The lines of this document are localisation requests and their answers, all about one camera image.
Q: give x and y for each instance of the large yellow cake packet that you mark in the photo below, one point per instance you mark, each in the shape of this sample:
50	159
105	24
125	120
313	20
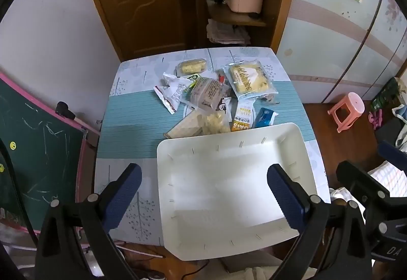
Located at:
248	79

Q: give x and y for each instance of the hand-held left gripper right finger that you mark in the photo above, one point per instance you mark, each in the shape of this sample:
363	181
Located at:
286	197

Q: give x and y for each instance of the green chalkboard pink frame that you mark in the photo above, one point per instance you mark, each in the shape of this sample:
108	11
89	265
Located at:
41	146

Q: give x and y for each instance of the clear brown bread packet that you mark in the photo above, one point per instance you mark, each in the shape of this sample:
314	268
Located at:
206	92

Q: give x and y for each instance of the dark chocolate snack packet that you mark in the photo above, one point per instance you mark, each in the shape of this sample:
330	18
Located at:
224	105

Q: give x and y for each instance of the white snack packet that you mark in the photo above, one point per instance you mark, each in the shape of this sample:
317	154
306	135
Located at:
171	92

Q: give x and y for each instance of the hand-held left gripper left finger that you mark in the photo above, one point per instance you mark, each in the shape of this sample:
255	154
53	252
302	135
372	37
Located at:
122	197

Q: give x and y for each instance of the green snack packet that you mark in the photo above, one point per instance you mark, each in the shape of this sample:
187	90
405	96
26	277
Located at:
194	77

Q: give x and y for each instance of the black chalkboard clip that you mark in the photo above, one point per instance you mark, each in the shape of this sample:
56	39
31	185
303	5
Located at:
65	109

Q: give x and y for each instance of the red snack packet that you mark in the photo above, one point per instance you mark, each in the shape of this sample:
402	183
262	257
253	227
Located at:
221	78

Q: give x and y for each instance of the pink plastic stool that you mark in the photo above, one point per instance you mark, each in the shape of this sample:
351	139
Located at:
346	109

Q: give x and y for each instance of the pink toy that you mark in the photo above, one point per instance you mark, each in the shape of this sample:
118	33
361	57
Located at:
375	117

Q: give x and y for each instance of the pale wardrobe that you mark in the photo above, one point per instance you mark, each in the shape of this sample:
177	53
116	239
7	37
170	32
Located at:
334	44

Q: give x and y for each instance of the green box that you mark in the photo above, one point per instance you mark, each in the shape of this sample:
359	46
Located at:
386	95

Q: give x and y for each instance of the small yellow cake packet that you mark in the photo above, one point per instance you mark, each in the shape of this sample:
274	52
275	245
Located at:
190	66

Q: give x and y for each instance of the clear yellow puff packet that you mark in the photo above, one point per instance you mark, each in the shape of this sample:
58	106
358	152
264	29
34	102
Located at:
216	122

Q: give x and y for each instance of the teal leaf print tablecloth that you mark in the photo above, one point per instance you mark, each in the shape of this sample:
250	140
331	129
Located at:
133	127

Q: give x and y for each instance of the white checkered cloth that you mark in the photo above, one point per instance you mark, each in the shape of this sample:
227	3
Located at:
391	178

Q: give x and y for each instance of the blue snack packet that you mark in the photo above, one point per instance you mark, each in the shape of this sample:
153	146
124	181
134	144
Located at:
264	117

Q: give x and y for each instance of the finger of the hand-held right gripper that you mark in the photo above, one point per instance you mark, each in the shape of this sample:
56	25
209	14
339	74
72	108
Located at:
359	178
391	150

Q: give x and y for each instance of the folded towels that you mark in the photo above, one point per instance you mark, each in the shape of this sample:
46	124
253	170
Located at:
227	33

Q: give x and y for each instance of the brown wooden door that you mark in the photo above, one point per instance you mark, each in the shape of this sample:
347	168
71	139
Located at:
143	6

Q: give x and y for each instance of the sandwich cracker packet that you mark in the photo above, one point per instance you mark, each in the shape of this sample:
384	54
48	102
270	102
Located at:
186	127

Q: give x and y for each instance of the white plastic tray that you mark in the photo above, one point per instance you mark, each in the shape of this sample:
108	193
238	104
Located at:
222	187

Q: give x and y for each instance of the beige snack packet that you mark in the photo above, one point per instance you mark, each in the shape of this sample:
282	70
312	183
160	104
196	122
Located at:
271	98

